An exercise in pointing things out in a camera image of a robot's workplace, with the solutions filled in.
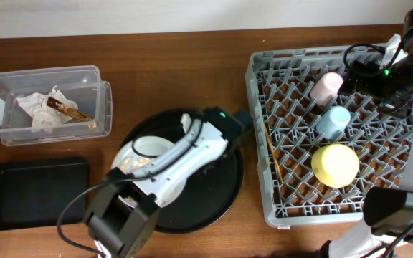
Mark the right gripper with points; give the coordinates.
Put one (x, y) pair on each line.
(367, 71)

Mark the wooden chopstick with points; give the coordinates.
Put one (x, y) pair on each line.
(272, 152)

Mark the pink plastic cup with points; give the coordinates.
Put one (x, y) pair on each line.
(326, 88)

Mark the light blue plastic cup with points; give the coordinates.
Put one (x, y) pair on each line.
(333, 121)

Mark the yellow small plate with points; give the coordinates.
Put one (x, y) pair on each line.
(335, 165)

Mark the grey plate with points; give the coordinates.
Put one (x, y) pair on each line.
(145, 147)

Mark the food scraps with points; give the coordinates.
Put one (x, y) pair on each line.
(131, 164)

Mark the gold brown snack wrapper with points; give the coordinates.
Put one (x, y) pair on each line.
(65, 112)

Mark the white tissue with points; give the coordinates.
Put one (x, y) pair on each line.
(35, 105)

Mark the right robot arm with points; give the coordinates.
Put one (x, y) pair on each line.
(387, 218)

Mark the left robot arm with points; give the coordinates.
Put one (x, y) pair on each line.
(177, 172)

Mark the grey plastic dishwasher rack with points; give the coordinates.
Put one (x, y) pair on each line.
(278, 91)

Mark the clear plastic waste bin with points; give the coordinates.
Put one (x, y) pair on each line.
(79, 87)

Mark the round black serving tray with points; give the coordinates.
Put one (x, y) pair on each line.
(208, 194)

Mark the black rectangular tray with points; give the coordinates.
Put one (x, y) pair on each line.
(34, 193)

